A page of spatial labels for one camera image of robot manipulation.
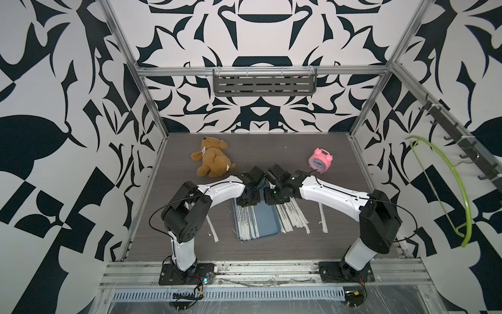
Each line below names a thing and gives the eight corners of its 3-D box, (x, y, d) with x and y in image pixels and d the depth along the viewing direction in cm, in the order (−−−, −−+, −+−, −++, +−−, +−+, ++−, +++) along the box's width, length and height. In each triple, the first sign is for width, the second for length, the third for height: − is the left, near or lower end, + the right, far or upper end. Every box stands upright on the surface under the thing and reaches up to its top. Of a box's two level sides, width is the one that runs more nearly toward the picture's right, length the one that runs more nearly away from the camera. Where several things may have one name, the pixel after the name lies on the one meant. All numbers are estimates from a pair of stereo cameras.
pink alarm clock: (306, 165, 108) (311, 152, 99) (313, 159, 110) (318, 146, 101) (322, 176, 103) (328, 163, 95) (328, 169, 106) (334, 156, 97)
